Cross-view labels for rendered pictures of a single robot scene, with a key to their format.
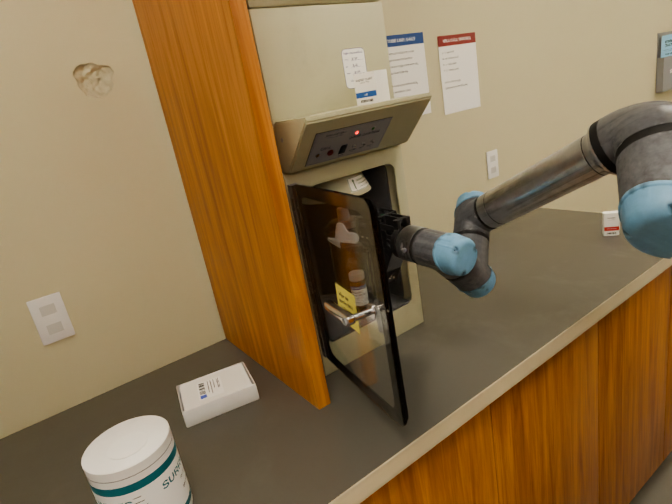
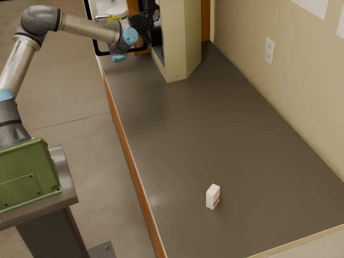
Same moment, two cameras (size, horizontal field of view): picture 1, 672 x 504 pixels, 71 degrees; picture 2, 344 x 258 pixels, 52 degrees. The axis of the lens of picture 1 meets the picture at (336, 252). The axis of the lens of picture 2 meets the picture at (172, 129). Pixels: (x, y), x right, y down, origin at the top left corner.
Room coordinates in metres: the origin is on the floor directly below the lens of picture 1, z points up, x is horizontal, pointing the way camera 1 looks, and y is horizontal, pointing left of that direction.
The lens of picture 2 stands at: (1.60, -1.69, 1.95)
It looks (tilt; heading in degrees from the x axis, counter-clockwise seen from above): 40 degrees down; 108
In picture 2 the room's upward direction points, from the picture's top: 4 degrees counter-clockwise
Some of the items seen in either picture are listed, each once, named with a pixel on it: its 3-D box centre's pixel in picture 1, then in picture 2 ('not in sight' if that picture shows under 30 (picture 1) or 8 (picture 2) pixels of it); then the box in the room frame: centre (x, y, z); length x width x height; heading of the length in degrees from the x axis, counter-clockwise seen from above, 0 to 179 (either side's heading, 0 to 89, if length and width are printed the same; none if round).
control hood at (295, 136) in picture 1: (359, 131); not in sight; (0.98, -0.09, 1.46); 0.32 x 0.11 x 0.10; 123
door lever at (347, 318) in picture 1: (348, 309); not in sight; (0.72, 0.00, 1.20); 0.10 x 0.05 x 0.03; 23
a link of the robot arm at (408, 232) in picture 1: (412, 244); (126, 26); (0.92, -0.16, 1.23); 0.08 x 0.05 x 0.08; 123
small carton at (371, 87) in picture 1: (371, 87); not in sight; (1.01, -0.13, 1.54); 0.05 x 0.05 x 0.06; 51
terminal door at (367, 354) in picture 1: (345, 296); (116, 20); (0.80, 0.00, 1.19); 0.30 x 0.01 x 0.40; 23
